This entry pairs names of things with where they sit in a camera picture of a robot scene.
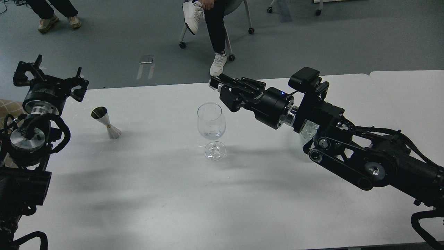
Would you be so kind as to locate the standing person legs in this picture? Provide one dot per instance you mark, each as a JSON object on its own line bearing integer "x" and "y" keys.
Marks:
{"x": 45, "y": 10}

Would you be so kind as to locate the beige checkered cushion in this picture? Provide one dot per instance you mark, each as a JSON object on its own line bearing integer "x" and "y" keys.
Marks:
{"x": 14, "y": 108}

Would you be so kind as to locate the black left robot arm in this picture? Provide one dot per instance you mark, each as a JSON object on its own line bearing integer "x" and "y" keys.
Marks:
{"x": 28, "y": 141}

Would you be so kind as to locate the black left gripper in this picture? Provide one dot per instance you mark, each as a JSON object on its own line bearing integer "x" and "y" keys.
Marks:
{"x": 47, "y": 95}

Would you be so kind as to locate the clear wine glass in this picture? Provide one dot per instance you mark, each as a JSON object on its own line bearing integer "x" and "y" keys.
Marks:
{"x": 211, "y": 125}

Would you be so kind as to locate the steel cocktail jigger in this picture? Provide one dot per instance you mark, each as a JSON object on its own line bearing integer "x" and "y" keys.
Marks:
{"x": 101, "y": 115}

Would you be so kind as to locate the green bowl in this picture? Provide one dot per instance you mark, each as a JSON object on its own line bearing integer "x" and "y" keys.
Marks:
{"x": 305, "y": 137}

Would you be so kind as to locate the seated person in black trousers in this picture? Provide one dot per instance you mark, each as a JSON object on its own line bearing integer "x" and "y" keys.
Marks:
{"x": 212, "y": 12}

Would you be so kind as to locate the clear ice cubes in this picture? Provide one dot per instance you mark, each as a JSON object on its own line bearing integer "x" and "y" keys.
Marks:
{"x": 310, "y": 128}

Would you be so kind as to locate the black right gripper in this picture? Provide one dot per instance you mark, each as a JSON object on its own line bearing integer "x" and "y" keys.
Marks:
{"x": 270, "y": 106}

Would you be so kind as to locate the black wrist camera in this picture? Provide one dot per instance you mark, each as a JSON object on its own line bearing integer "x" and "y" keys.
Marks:
{"x": 308, "y": 80}

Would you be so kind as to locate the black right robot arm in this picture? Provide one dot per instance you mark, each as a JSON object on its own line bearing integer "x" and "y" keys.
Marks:
{"x": 366, "y": 157}

